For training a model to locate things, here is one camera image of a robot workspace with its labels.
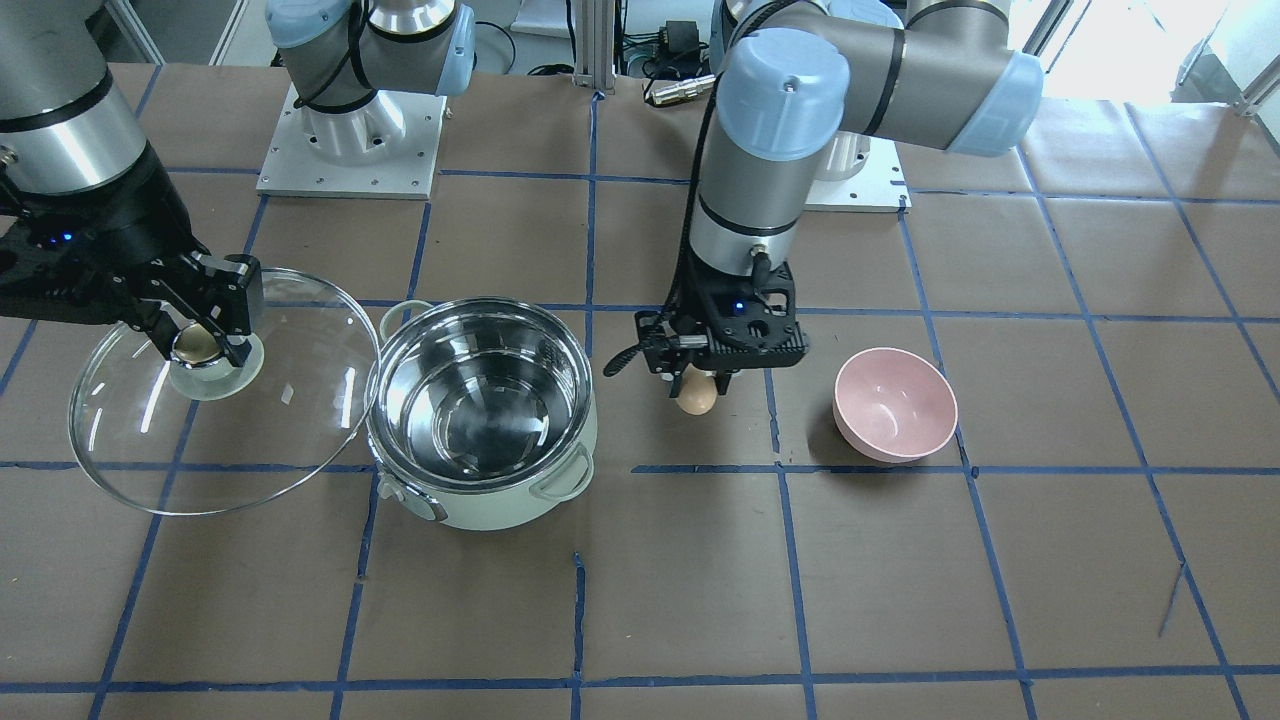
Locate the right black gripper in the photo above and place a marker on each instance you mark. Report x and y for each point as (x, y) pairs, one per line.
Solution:
(128, 222)

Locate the glass pot lid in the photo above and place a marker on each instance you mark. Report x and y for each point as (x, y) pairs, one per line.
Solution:
(194, 435)

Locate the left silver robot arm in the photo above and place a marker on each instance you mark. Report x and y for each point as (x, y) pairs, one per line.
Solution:
(792, 75)

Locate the pink bowl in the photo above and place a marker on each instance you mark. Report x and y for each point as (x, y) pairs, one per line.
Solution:
(893, 406)

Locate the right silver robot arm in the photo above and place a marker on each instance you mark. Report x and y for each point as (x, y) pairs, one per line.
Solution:
(71, 129)

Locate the pale green cooking pot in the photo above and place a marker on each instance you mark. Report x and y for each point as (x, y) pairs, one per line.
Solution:
(482, 412)

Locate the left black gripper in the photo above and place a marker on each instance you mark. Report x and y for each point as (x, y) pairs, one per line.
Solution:
(656, 348)

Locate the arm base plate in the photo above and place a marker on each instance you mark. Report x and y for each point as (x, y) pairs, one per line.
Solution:
(385, 150)
(859, 173)

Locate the aluminium frame post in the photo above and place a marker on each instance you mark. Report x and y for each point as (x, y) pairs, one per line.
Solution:
(593, 35)

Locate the brown egg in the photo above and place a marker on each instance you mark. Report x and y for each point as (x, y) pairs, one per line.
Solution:
(698, 392)

